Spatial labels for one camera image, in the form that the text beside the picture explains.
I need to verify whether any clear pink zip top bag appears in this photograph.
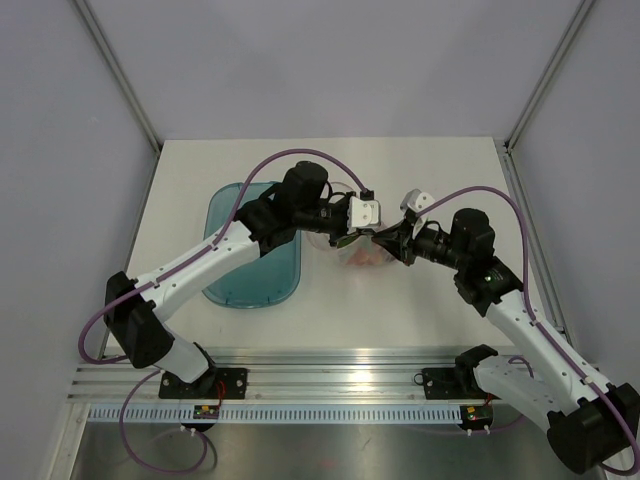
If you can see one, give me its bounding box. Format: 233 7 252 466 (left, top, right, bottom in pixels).
305 182 396 267

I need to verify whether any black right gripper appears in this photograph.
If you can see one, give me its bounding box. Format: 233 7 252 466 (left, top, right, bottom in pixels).
372 216 468 271

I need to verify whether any red strawberry bunch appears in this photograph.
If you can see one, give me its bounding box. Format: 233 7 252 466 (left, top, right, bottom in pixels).
337 236 394 267

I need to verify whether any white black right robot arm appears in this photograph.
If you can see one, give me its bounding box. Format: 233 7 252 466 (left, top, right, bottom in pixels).
373 208 639 474

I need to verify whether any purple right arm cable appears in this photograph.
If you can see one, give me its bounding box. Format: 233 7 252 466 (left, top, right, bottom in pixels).
414 185 640 474

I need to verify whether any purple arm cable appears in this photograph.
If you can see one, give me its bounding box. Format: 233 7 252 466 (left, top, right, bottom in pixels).
414 185 640 474
78 147 376 474

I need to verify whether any aluminium frame post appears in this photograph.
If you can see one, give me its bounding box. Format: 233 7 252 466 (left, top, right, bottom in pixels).
503 0 599 154
69 0 163 159

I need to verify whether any blue transparent plastic tray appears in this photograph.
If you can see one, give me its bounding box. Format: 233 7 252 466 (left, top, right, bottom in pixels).
203 182 302 309

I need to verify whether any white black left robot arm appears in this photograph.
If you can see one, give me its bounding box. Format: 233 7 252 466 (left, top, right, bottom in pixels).
104 161 380 398

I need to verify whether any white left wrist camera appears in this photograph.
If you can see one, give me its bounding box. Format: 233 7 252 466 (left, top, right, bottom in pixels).
347 196 381 230

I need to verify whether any left aluminium frame post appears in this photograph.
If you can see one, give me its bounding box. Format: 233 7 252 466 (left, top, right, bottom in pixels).
69 0 163 159

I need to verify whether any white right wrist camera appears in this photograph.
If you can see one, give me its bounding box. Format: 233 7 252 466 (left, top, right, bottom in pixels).
400 189 435 239

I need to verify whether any right aluminium frame post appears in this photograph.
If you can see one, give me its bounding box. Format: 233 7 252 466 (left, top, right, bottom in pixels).
503 0 599 154

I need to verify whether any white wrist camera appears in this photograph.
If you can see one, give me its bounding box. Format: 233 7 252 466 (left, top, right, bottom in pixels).
347 196 381 230
400 189 435 239

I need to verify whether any white slotted cable duct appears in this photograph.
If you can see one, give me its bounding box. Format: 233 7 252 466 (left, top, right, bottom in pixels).
88 403 462 425

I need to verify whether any aluminium mounting rail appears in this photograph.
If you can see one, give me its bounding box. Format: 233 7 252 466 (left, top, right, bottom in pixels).
67 347 611 404

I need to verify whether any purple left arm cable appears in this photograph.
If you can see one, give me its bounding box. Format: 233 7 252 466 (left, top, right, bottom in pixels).
78 147 376 474

